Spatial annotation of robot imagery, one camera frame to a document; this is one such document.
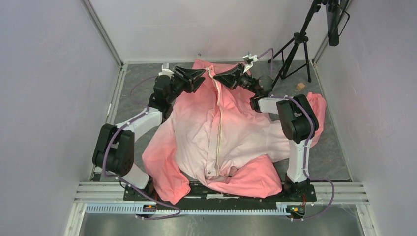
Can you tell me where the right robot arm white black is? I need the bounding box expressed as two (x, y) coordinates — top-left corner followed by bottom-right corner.
(209, 63), (319, 201)

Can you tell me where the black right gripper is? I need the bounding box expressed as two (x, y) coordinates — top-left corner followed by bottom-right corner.
(212, 63), (258, 95)

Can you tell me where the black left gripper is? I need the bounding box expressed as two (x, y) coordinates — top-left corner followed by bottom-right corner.
(166, 65), (205, 104)

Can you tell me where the pink zip-up jacket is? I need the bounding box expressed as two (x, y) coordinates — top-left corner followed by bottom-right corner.
(142, 59), (327, 205)

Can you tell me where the small wooden block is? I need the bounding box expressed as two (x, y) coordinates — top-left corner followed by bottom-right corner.
(296, 83), (306, 91)

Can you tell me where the white slotted cable duct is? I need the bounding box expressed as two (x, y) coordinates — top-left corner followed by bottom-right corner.
(86, 203), (290, 216)

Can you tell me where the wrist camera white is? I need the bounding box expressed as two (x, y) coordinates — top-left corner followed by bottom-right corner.
(158, 62), (174, 77)
(243, 53), (258, 73)

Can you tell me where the black camera tripod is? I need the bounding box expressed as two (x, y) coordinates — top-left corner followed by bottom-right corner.
(268, 0), (328, 88)

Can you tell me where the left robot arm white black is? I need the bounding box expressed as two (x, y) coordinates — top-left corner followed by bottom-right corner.
(92, 66), (206, 201)

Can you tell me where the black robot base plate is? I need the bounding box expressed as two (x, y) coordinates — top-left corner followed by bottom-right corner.
(123, 181), (317, 211)

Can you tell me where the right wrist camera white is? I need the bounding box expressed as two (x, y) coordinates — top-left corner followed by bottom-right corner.
(243, 53), (258, 73)

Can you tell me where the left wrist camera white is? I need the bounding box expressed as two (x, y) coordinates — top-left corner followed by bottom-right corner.
(158, 62), (174, 77)

